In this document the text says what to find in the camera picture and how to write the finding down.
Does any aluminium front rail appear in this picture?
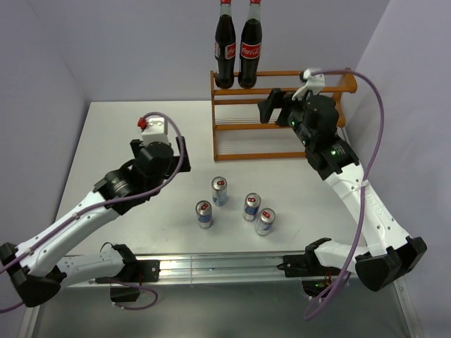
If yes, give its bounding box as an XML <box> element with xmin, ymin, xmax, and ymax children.
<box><xmin>63</xmin><ymin>246</ymin><xmax>404</xmax><ymax>288</ymax></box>

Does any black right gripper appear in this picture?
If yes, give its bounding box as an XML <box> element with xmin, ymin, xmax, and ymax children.
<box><xmin>259</xmin><ymin>87</ymin><xmax>315</xmax><ymax>147</ymax></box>

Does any cola glass bottle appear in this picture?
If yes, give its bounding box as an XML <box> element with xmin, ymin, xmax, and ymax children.
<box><xmin>214</xmin><ymin>1</ymin><xmax>236</xmax><ymax>89</ymax></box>
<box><xmin>238</xmin><ymin>1</ymin><xmax>262</xmax><ymax>89</ymax></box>

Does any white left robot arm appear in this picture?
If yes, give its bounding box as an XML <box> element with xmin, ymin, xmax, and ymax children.
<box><xmin>1</xmin><ymin>136</ymin><xmax>191</xmax><ymax>308</ymax></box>

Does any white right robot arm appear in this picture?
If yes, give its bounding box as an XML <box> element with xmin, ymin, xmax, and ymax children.
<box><xmin>258</xmin><ymin>88</ymin><xmax>427</xmax><ymax>292</ymax></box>

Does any silver blue can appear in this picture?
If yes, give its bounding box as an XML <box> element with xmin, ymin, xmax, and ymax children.
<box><xmin>243</xmin><ymin>192</ymin><xmax>261</xmax><ymax>222</ymax></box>
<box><xmin>211</xmin><ymin>176</ymin><xmax>228</xmax><ymax>206</ymax></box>
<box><xmin>255</xmin><ymin>208</ymin><xmax>276</xmax><ymax>236</ymax></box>
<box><xmin>195</xmin><ymin>200</ymin><xmax>212</xmax><ymax>229</ymax></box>

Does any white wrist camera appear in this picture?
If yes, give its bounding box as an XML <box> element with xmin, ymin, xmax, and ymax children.
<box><xmin>292</xmin><ymin>68</ymin><xmax>325</xmax><ymax>101</ymax></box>
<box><xmin>137</xmin><ymin>117</ymin><xmax>169</xmax><ymax>146</ymax></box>

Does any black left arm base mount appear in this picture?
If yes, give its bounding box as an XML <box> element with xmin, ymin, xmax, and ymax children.
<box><xmin>94</xmin><ymin>260</ymin><xmax>160</xmax><ymax>311</ymax></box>

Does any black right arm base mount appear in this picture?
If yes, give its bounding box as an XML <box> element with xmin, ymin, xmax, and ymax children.
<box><xmin>277</xmin><ymin>253</ymin><xmax>339</xmax><ymax>296</ymax></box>

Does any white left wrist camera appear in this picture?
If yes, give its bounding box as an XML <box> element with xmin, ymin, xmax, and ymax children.
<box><xmin>137</xmin><ymin>117</ymin><xmax>169</xmax><ymax>146</ymax></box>

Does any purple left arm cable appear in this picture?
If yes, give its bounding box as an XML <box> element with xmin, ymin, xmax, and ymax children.
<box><xmin>0</xmin><ymin>111</ymin><xmax>185</xmax><ymax>314</ymax></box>

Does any orange wooden shelf rack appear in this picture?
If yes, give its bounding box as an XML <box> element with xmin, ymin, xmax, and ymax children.
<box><xmin>210</xmin><ymin>67</ymin><xmax>358</xmax><ymax>163</ymax></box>

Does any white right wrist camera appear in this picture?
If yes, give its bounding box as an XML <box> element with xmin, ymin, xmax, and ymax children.
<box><xmin>292</xmin><ymin>68</ymin><xmax>325</xmax><ymax>101</ymax></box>

